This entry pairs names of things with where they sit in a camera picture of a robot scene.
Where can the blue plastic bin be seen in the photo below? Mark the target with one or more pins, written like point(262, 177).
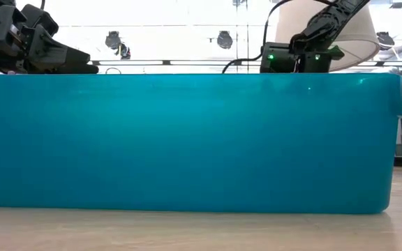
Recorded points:
point(187, 139)

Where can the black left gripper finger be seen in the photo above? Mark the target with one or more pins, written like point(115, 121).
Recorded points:
point(82, 69)
point(51, 55)

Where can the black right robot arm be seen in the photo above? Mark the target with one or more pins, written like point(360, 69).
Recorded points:
point(330, 21)

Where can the small dark hanging object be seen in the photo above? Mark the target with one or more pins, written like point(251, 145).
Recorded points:
point(125, 52)

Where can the round dark fixture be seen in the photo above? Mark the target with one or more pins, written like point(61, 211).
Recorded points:
point(224, 40)
point(386, 41)
point(113, 40)

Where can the thin vertical pole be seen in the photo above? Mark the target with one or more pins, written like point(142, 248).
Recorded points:
point(237, 35)

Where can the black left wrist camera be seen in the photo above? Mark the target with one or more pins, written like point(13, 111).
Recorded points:
point(42, 19)

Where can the horizontal black rail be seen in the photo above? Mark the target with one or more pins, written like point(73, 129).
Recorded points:
point(166, 62)

